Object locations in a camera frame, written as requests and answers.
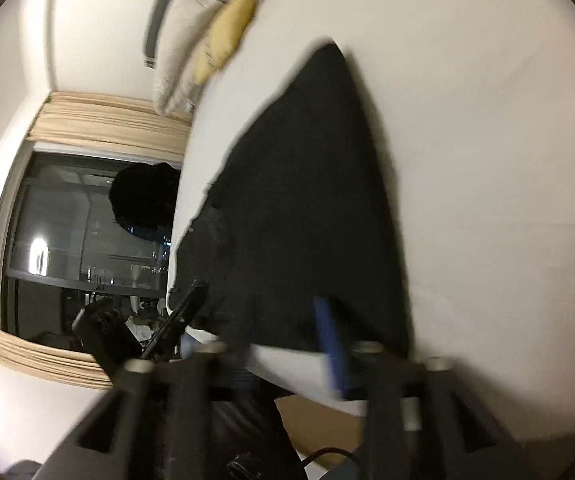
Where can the black denim pants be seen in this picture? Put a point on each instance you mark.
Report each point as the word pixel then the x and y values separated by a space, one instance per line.
pixel 299 212

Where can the black chair with clothes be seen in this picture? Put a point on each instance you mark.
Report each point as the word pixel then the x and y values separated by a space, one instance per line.
pixel 143 199

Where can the beige curtain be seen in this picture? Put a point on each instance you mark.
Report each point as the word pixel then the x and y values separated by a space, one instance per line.
pixel 110 124

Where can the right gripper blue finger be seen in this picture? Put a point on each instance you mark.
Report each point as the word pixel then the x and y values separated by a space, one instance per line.
pixel 331 344

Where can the folded beige duvet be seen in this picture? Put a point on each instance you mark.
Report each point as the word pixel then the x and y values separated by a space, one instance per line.
pixel 184 25

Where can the dark window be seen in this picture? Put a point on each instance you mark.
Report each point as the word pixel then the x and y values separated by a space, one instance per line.
pixel 61 249

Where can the yellow patterned cushion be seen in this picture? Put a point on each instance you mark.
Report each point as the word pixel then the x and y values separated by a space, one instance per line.
pixel 223 38

